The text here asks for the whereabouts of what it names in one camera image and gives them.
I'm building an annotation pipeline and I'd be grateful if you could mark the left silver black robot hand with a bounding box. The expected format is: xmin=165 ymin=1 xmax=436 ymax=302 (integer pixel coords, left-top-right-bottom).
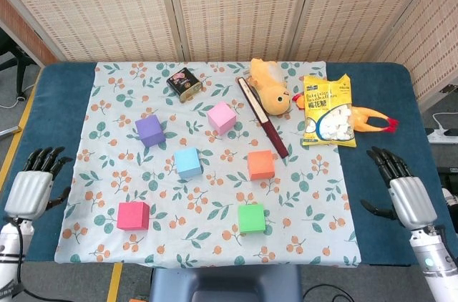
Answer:
xmin=4 ymin=147 xmax=74 ymax=220

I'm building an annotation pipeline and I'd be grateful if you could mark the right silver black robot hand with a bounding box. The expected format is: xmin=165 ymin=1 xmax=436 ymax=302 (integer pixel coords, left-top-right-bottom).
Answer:
xmin=360 ymin=146 xmax=439 ymax=230

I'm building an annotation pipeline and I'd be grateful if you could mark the red foam cube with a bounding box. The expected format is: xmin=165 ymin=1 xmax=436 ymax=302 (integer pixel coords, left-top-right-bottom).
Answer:
xmin=116 ymin=201 xmax=150 ymax=232

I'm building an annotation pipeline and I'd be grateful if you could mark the purple foam cube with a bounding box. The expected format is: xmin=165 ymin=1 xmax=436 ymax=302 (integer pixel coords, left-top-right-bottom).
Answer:
xmin=135 ymin=114 xmax=167 ymax=148

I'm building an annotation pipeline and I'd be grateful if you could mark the orange foam cube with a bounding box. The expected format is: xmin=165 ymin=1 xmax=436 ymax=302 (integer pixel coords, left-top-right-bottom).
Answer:
xmin=247 ymin=150 xmax=276 ymax=181

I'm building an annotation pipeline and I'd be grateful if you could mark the pink foam cube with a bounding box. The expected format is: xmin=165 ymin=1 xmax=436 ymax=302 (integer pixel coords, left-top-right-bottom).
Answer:
xmin=206 ymin=101 xmax=238 ymax=136

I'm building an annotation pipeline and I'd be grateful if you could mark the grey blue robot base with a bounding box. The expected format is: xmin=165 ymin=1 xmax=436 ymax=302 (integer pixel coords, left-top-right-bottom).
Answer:
xmin=148 ymin=266 xmax=303 ymax=302

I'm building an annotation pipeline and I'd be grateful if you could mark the white power strip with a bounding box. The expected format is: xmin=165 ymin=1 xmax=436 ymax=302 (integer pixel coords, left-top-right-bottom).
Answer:
xmin=427 ymin=128 xmax=458 ymax=145

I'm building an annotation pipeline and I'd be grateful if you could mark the rubber chicken toy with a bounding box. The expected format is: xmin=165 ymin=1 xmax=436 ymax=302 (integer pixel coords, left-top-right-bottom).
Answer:
xmin=291 ymin=92 xmax=400 ymax=135

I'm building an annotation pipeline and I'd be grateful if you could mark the blue table cover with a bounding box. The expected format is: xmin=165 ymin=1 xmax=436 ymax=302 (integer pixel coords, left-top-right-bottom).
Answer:
xmin=0 ymin=62 xmax=458 ymax=267

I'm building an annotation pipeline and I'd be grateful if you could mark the yellow marshmallow bag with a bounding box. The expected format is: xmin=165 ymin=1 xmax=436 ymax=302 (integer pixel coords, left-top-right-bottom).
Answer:
xmin=301 ymin=73 xmax=358 ymax=149

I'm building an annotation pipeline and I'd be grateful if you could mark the black office chair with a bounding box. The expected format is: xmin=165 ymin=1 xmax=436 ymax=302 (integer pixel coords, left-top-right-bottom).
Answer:
xmin=0 ymin=28 xmax=36 ymax=102

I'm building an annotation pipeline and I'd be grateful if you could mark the woven bamboo screen panel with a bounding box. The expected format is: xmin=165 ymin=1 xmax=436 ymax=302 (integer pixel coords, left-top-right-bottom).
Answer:
xmin=375 ymin=0 xmax=458 ymax=109
xmin=0 ymin=0 xmax=183 ymax=63
xmin=167 ymin=0 xmax=318 ymax=63
xmin=291 ymin=0 xmax=444 ymax=63

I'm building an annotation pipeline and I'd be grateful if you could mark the green foam cube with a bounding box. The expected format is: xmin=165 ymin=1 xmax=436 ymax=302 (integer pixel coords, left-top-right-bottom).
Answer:
xmin=238 ymin=203 xmax=267 ymax=235

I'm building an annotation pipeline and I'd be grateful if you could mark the light blue foam cube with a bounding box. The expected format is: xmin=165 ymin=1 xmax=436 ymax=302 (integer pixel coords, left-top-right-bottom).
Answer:
xmin=174 ymin=147 xmax=203 ymax=180

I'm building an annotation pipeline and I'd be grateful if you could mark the brown wooden board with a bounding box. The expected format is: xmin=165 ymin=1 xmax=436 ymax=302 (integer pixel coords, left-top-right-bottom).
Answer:
xmin=0 ymin=0 xmax=60 ymax=67

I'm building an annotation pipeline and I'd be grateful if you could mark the dark red folded fan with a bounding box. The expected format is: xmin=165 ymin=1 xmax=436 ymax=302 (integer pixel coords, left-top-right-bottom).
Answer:
xmin=235 ymin=76 xmax=290 ymax=159

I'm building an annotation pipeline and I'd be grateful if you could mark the yellow plush chick toy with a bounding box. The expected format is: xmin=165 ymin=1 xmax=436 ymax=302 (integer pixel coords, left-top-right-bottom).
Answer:
xmin=248 ymin=58 xmax=292 ymax=117

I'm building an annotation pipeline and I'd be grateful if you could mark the floral print tablecloth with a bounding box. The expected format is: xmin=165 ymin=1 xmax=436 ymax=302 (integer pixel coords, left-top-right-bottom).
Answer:
xmin=54 ymin=61 xmax=362 ymax=269

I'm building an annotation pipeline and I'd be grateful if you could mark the black metal tin can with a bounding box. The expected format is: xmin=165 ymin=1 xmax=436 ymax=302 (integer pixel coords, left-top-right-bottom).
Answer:
xmin=166 ymin=67 xmax=203 ymax=104

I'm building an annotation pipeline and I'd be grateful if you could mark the white power strip cable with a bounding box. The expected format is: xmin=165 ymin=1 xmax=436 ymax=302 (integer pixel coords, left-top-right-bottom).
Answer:
xmin=432 ymin=112 xmax=458 ymax=131

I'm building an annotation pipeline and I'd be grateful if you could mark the white floor cable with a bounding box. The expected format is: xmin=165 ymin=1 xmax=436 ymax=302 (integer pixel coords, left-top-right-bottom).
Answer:
xmin=0 ymin=96 xmax=22 ymax=109

